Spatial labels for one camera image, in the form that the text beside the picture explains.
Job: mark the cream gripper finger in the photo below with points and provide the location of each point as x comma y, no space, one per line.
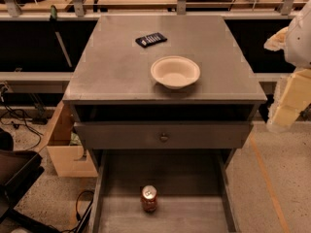
276,41
292,96

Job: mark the red coke can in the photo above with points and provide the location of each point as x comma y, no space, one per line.
149,198

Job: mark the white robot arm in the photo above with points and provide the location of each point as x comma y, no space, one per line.
297,49

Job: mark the grey metal drawer cabinet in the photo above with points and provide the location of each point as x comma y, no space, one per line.
162,103

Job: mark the open middle drawer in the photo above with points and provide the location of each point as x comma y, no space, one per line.
192,193

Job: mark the closed top drawer front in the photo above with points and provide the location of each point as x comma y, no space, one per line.
163,135

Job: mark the white paper bowl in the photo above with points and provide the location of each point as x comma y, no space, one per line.
175,72

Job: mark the cardboard box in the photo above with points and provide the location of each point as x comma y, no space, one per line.
68,160

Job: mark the green handled tool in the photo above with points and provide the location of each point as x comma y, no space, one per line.
53,20

